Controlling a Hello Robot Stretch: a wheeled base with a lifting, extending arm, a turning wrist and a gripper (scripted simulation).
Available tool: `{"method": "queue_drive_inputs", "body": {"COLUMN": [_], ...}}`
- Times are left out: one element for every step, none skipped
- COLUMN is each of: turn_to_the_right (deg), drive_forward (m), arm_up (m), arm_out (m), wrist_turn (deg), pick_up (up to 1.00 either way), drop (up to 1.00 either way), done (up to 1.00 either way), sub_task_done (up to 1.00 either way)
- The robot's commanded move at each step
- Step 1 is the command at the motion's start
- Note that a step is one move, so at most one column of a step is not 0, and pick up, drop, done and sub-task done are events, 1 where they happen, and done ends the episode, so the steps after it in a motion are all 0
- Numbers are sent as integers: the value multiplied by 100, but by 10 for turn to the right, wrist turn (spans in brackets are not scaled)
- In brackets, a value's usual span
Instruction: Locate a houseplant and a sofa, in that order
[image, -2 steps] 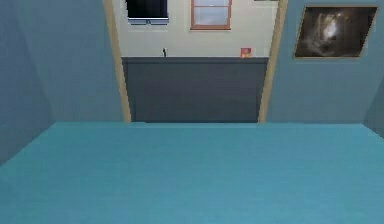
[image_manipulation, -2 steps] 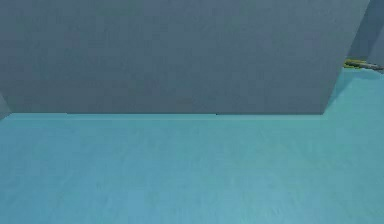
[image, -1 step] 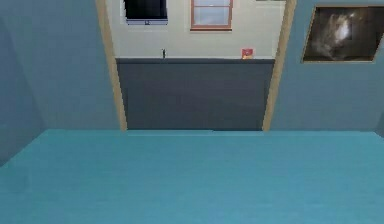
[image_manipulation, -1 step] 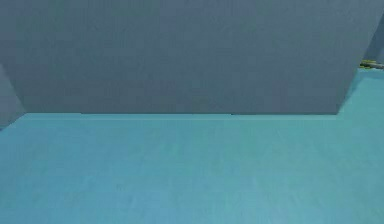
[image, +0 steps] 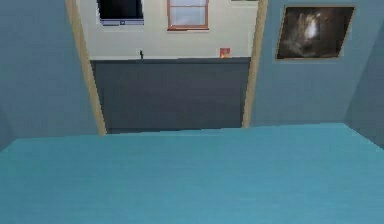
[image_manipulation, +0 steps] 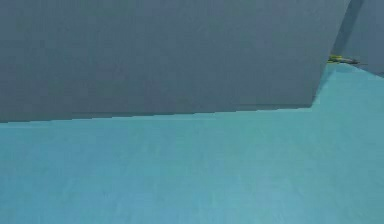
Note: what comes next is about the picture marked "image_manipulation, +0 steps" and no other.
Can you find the green houseplant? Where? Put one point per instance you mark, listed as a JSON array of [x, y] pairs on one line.
[[336, 59]]

